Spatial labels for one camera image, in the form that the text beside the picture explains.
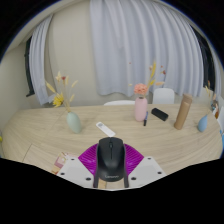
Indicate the narrow white curtain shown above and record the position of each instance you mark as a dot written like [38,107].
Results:
[218,76]
[40,66]

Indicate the pink vase with dried flowers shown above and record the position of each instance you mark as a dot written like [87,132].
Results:
[141,110]

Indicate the black computer mouse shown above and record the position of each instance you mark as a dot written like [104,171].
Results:
[111,158]

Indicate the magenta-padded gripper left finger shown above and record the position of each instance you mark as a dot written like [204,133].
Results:
[76,170]

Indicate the copper thermos bottle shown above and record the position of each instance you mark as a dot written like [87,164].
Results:
[182,113]

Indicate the dark window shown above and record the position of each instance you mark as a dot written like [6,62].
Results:
[206,60]
[28,66]

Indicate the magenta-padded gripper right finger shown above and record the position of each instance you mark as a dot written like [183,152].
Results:
[146,170]

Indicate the black rectangular case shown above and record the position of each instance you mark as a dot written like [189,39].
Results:
[159,114]

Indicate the wide white curtain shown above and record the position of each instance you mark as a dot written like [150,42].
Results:
[143,43]

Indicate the blue marker pen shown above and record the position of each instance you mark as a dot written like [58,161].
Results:
[145,118]

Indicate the blue vase with dried flowers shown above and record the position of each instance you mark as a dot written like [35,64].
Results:
[202,124]

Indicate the white remote control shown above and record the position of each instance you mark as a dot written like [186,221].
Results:
[105,129]

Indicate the green vase with dried flowers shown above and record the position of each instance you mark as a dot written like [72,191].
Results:
[74,122]

